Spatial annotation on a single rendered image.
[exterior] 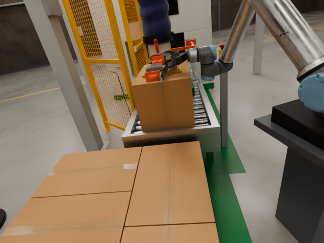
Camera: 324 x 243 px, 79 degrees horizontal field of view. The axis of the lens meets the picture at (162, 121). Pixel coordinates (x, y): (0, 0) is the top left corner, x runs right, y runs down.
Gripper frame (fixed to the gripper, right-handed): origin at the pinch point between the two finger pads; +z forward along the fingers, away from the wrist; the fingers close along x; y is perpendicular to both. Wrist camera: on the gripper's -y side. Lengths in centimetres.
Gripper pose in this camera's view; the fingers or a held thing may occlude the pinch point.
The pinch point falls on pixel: (158, 60)
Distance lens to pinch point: 133.1
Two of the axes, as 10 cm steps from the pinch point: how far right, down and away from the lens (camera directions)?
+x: -1.4, -8.6, -4.9
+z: -9.9, 1.0, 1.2
